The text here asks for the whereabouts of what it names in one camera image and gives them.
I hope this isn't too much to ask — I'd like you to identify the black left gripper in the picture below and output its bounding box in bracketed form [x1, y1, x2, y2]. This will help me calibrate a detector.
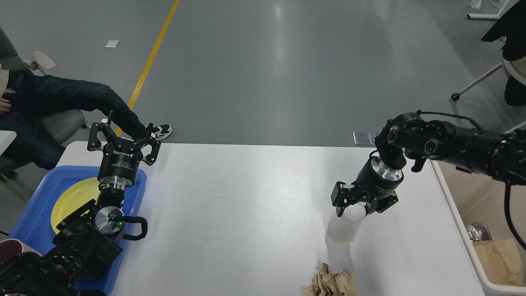
[86, 110, 161, 190]

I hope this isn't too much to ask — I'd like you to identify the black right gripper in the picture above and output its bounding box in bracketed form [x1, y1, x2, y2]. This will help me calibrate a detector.
[331, 157, 404, 217]

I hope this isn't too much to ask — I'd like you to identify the white paper cup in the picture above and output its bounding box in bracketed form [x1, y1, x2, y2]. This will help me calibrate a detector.
[328, 202, 367, 243]

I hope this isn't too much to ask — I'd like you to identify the yellow plastic plate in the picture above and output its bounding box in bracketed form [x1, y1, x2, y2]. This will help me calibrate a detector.
[50, 177, 100, 234]

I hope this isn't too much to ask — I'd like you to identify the brown paper ball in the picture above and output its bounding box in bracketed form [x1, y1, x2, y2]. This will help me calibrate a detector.
[302, 262, 358, 296]

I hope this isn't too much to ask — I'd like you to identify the brown paper bag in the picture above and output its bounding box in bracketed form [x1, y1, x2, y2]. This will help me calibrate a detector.
[472, 238, 524, 287]

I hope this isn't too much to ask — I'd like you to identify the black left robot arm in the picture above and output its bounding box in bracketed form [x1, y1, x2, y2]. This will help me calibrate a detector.
[1, 114, 160, 296]

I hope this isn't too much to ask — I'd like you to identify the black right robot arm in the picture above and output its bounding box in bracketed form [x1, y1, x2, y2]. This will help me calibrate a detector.
[331, 110, 526, 247]

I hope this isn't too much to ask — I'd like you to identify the grey office chair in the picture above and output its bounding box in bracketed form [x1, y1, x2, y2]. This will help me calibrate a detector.
[0, 29, 87, 203]

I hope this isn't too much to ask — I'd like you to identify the metal floor socket cover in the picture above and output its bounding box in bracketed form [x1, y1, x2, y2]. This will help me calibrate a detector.
[353, 132, 376, 146]

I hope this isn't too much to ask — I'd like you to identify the seated person beige sweater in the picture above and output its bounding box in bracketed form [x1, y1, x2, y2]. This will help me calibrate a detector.
[0, 69, 146, 170]

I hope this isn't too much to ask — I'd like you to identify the blue plastic tray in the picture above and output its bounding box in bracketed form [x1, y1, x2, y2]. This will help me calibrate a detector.
[8, 166, 125, 296]

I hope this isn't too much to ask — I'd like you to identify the white desk corner left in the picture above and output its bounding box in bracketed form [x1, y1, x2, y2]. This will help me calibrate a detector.
[0, 130, 17, 155]

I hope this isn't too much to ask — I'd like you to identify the beige plastic waste bin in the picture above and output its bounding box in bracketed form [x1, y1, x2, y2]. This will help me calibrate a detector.
[431, 161, 525, 296]

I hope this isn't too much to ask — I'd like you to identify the foil ball in bin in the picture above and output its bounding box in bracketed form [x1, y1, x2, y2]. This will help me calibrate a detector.
[465, 222, 493, 242]

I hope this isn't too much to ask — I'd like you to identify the pink mug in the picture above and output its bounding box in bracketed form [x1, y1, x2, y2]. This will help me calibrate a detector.
[0, 238, 42, 264]

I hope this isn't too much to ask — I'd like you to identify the white chair with black jacket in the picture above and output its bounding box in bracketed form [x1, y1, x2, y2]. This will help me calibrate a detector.
[450, 0, 526, 106]

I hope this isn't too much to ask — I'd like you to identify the white table leg base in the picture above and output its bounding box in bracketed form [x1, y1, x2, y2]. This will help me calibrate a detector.
[466, 0, 516, 19]

